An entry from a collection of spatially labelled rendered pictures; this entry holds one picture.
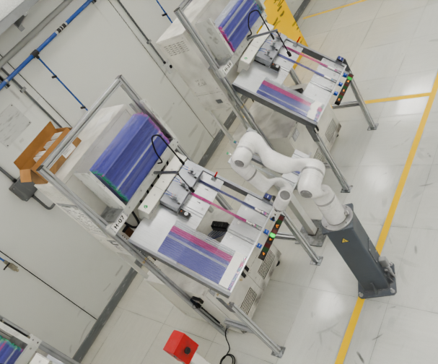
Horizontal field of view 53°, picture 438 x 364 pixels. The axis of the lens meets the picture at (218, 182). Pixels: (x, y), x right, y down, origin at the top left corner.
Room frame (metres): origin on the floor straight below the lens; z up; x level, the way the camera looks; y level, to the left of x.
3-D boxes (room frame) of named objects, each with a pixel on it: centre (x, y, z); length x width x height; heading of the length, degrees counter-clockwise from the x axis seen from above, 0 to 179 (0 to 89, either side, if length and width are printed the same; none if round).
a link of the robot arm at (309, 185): (1.83, -0.38, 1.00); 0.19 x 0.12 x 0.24; 131
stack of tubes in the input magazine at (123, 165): (2.55, 0.32, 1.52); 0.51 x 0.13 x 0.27; 123
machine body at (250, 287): (2.62, 0.44, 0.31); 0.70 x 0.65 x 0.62; 123
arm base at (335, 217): (1.85, -0.41, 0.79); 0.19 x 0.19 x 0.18
